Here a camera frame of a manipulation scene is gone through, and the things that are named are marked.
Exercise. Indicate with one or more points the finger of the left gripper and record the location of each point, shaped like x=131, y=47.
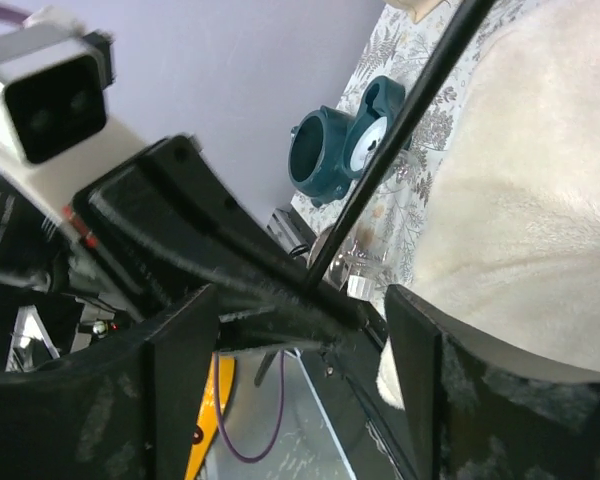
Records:
x=272, y=331
x=162, y=221

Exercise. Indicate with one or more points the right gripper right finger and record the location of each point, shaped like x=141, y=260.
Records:
x=480, y=408

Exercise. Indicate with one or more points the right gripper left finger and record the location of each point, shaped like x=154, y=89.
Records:
x=125, y=408

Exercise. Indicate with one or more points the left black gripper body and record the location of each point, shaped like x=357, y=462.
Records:
x=38, y=267

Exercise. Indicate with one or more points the black tent pole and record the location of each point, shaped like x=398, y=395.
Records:
x=457, y=36

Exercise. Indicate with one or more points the teal pet bowl stand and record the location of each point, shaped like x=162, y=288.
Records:
x=330, y=148

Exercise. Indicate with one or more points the clear plastic water bottle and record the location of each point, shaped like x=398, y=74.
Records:
x=380, y=248

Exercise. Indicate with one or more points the cream fluffy pillow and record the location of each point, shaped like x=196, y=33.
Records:
x=512, y=240

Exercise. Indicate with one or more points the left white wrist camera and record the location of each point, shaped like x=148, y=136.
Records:
x=56, y=134

